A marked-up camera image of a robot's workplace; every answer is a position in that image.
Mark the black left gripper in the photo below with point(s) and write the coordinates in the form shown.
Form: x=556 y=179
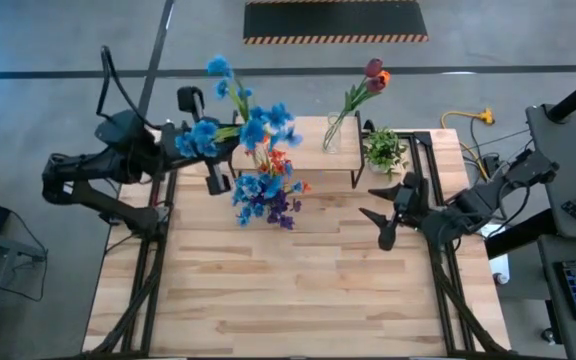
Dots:
x=218 y=180

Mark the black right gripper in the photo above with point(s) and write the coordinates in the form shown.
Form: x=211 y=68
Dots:
x=410 y=205

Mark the blue flower bunch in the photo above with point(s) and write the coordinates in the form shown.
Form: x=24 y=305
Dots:
x=248 y=187
x=253 y=132

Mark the orange flower bunch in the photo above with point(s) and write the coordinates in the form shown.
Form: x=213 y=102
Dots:
x=278 y=160

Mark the smooth clear glass vase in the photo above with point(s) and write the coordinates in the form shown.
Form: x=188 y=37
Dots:
x=333 y=142

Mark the purple flower bunch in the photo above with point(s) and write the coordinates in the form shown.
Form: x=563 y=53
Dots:
x=280 y=207

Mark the purple tulip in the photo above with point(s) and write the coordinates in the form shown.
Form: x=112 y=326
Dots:
x=375 y=85

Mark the orange tulip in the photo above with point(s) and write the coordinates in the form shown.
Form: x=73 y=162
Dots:
x=385 y=76

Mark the dark red tulip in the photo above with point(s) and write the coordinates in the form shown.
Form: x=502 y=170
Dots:
x=373 y=67

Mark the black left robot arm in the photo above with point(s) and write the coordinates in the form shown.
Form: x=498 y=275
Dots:
x=93 y=165

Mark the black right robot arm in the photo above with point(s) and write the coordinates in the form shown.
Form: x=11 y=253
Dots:
x=493 y=192

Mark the wooden shelf black legs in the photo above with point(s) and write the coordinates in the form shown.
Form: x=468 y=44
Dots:
x=318 y=157

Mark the green plant white pot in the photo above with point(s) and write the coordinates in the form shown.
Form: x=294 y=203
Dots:
x=383 y=147

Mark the white box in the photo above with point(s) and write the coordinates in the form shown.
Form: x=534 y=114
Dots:
x=500 y=265

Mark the black hazard-striped floor mat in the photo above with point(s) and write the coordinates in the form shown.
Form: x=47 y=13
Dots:
x=333 y=20

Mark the small black remote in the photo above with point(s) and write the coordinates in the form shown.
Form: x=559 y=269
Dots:
x=574 y=210

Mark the black metal table frame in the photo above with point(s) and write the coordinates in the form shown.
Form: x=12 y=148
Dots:
x=423 y=136

